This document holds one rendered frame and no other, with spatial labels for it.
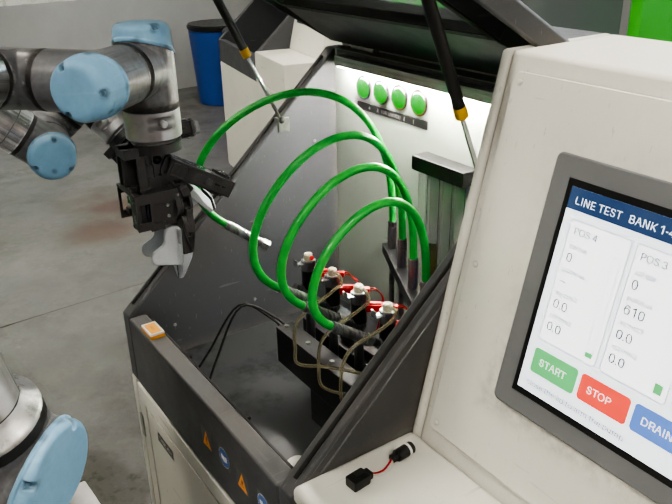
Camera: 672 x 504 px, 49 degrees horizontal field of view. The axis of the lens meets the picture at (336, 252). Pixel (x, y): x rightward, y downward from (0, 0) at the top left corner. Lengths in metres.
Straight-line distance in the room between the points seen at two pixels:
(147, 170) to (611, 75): 0.60
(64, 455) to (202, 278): 0.90
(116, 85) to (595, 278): 0.60
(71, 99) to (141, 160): 0.16
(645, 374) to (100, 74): 0.70
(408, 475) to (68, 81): 0.69
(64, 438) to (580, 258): 0.62
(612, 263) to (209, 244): 0.96
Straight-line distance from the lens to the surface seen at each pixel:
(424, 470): 1.13
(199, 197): 1.36
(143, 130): 1.01
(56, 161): 1.27
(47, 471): 0.80
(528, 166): 1.00
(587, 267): 0.94
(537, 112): 1.00
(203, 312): 1.70
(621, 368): 0.93
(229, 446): 1.28
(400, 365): 1.12
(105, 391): 3.14
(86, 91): 0.89
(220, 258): 1.66
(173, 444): 1.60
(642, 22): 3.73
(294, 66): 4.15
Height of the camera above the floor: 1.72
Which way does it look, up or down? 25 degrees down
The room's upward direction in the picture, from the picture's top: 1 degrees counter-clockwise
